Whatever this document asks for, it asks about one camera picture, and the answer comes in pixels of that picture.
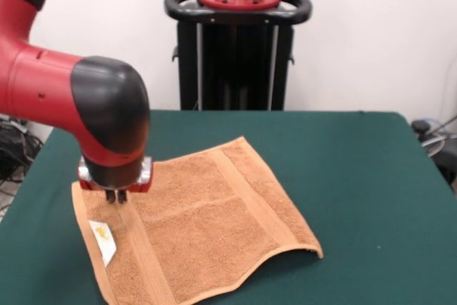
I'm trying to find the dark green table cloth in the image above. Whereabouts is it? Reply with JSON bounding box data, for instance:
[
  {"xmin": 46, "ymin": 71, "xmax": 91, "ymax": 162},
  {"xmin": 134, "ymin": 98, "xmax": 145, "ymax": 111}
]
[{"xmin": 0, "ymin": 110, "xmax": 457, "ymax": 305}]

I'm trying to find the black cable pile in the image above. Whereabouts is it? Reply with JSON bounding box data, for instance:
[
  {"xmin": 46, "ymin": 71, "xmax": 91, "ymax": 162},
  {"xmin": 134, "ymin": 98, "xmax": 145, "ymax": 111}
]
[{"xmin": 0, "ymin": 114, "xmax": 46, "ymax": 213}]

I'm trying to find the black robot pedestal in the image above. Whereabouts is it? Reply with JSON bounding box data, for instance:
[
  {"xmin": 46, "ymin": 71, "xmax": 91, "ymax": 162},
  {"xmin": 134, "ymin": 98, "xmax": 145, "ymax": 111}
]
[{"xmin": 164, "ymin": 0, "xmax": 313, "ymax": 111}]

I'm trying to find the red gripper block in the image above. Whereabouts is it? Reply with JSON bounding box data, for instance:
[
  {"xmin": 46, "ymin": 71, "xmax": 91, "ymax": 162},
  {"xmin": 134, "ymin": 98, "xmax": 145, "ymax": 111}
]
[{"xmin": 77, "ymin": 156, "xmax": 155, "ymax": 204}]

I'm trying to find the tan terry towel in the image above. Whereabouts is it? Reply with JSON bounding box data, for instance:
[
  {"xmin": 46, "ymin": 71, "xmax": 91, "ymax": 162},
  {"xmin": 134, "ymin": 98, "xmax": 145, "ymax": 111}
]
[{"xmin": 71, "ymin": 136, "xmax": 324, "ymax": 305}]

